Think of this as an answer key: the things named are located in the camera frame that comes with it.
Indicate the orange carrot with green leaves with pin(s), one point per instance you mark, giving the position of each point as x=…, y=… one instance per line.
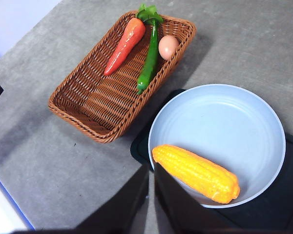
x=127, y=46

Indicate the yellow corn cob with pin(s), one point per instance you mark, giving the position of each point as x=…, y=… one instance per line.
x=197, y=173

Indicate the green chili pepper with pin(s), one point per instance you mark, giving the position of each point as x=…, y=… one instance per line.
x=150, y=61

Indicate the blue round plate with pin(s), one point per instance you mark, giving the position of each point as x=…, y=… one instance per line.
x=217, y=122

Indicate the brown egg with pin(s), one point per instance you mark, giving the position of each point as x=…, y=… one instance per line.
x=168, y=47

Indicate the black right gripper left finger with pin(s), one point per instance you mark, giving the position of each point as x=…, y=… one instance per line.
x=122, y=207

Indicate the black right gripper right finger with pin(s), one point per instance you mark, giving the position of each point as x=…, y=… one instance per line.
x=178, y=207

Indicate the brown wicker basket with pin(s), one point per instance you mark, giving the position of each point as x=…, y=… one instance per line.
x=97, y=104

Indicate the black flat tray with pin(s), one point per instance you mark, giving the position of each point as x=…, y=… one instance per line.
x=283, y=195

